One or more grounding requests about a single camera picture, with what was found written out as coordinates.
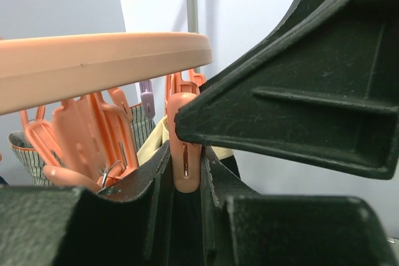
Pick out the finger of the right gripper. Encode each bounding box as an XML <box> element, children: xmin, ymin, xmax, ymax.
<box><xmin>175</xmin><ymin>0</ymin><xmax>398</xmax><ymax>179</ymax></box>

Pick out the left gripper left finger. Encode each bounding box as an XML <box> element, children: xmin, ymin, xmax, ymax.
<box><xmin>1</xmin><ymin>144</ymin><xmax>173</xmax><ymax>265</ymax></box>

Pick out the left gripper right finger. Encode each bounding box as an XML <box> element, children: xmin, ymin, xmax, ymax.
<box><xmin>200</xmin><ymin>146</ymin><xmax>393</xmax><ymax>265</ymax></box>

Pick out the black underwear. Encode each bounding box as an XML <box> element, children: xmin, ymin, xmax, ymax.
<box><xmin>168</xmin><ymin>148</ymin><xmax>256</xmax><ymax>265</ymax></box>

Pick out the pink round clip hanger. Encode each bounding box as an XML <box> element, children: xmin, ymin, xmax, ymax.
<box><xmin>0</xmin><ymin>31</ymin><xmax>214</xmax><ymax>194</ymax></box>

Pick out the grey striped hanging underwear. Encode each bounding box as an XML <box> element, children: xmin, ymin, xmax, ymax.
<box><xmin>8</xmin><ymin>103</ymin><xmax>155</xmax><ymax>186</ymax></box>

